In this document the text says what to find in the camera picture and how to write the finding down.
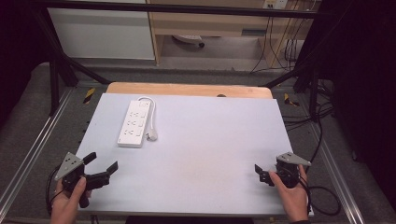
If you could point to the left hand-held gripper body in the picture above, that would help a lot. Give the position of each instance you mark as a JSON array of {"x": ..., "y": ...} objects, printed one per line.
[{"x": 69, "y": 165}]

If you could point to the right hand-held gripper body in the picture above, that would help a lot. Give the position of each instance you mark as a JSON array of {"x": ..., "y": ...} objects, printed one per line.
[{"x": 288, "y": 174}]

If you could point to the person's right hand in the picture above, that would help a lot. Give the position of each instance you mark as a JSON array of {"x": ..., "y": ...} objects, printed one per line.
[{"x": 292, "y": 199}]

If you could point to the person's left hand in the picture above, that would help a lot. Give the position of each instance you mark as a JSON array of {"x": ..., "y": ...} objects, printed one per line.
[{"x": 67, "y": 203}]

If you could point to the white power strip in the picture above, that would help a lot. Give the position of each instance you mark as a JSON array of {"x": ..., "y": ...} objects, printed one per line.
[{"x": 134, "y": 124}]

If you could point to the pale grey table mat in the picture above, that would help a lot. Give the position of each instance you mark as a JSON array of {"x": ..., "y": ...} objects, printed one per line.
[{"x": 202, "y": 155}]

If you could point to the yellow black tape marker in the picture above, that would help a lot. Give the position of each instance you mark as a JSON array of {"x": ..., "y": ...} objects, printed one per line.
[
  {"x": 290, "y": 100},
  {"x": 89, "y": 95}
]

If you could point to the wooden board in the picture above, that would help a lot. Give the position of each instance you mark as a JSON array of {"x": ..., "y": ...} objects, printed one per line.
[{"x": 186, "y": 89}]

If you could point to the dark curtain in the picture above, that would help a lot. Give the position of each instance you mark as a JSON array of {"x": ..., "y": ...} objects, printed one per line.
[
  {"x": 18, "y": 46},
  {"x": 364, "y": 77}
]

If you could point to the white cabinet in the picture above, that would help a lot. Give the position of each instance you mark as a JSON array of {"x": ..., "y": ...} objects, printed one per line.
[{"x": 102, "y": 34}]

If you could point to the white device under desk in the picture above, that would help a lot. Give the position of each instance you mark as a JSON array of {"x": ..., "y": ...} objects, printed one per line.
[{"x": 188, "y": 38}]

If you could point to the wooden desk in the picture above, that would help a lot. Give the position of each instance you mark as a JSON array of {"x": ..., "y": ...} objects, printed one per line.
[{"x": 199, "y": 26}]

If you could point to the aluminium floor rail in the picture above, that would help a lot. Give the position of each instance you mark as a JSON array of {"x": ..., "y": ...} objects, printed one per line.
[
  {"x": 336, "y": 174},
  {"x": 34, "y": 146}
]

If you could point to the black frame strut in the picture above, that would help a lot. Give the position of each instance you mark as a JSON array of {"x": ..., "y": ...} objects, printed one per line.
[
  {"x": 54, "y": 81},
  {"x": 313, "y": 93}
]

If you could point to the white wall socket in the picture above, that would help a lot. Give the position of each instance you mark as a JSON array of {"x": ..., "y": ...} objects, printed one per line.
[{"x": 274, "y": 3}]

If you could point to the black frame crossbar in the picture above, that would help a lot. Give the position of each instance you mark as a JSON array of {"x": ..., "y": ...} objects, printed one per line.
[{"x": 171, "y": 8}]

